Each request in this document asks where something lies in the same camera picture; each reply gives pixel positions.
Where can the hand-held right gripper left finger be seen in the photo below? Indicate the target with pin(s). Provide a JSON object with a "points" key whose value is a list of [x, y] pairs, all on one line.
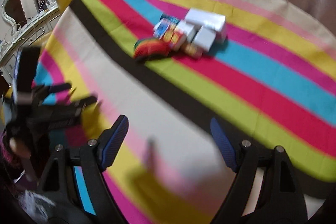
{"points": [[115, 140]]}

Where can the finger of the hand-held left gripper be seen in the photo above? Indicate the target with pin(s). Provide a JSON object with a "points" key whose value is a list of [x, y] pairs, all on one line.
{"points": [[84, 102], [59, 88]]}

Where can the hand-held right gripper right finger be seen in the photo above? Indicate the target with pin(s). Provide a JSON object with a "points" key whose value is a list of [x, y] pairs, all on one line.
{"points": [[223, 145]]}

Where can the rainbow knitted cloth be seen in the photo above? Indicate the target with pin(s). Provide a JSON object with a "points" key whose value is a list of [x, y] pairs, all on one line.
{"points": [[152, 48]]}

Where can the red yellow printed box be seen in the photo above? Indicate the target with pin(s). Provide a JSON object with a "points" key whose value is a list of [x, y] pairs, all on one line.
{"points": [[193, 50], [173, 40]]}

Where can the white box blue print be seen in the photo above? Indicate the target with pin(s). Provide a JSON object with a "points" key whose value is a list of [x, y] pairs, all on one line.
{"points": [[161, 28]]}

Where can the white cube box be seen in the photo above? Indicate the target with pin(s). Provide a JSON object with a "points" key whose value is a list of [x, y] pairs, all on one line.
{"points": [[204, 39]]}

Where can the teal box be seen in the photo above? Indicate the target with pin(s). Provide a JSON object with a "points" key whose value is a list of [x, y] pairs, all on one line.
{"points": [[170, 18]]}

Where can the small white box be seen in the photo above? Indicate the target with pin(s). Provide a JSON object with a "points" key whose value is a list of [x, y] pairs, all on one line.
{"points": [[185, 29]]}

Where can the long white box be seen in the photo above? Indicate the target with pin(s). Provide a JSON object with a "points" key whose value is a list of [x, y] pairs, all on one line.
{"points": [[207, 20]]}

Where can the person's left hand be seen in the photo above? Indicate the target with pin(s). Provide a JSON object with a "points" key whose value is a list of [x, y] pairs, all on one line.
{"points": [[18, 148]]}

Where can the rainbow striped cloth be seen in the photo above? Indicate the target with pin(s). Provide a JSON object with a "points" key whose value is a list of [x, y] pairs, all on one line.
{"points": [[236, 82]]}

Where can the white ornate dressing table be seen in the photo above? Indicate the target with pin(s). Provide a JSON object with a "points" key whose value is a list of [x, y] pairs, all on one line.
{"points": [[26, 29]]}

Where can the white fuzzy cloth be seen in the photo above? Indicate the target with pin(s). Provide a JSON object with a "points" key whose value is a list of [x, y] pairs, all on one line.
{"points": [[36, 203]]}

